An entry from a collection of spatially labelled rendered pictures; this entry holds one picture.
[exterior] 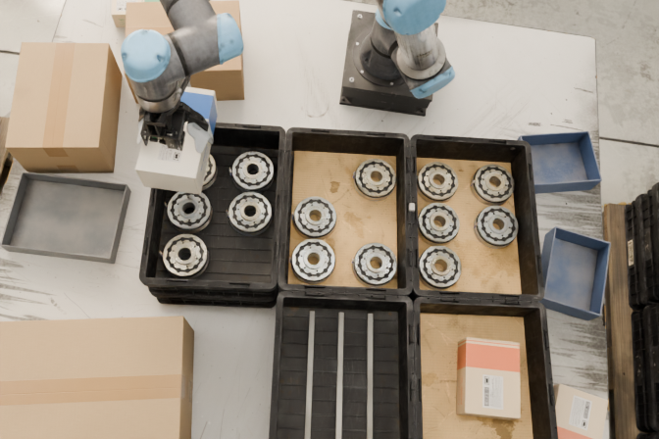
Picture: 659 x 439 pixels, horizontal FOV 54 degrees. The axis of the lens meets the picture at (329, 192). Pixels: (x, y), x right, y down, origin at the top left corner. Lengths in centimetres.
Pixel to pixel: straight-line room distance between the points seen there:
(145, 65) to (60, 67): 78
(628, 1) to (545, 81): 136
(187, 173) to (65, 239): 56
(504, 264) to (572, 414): 38
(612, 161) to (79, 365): 217
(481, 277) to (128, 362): 83
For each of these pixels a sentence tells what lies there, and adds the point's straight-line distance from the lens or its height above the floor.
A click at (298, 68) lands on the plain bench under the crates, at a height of 70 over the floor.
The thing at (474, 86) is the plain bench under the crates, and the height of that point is 70.
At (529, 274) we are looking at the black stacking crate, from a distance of 161.
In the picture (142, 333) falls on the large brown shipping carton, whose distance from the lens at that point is 148.
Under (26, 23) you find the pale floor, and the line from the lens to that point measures 304.
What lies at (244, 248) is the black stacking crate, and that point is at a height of 83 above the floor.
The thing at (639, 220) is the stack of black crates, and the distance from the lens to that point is 253.
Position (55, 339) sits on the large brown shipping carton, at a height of 90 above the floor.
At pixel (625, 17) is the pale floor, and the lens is 331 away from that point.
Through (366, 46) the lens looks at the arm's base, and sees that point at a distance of 180.
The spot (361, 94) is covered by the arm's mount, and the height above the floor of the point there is 77.
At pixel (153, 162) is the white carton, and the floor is 113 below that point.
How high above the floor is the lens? 234
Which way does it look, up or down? 68 degrees down
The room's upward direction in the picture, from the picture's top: 12 degrees clockwise
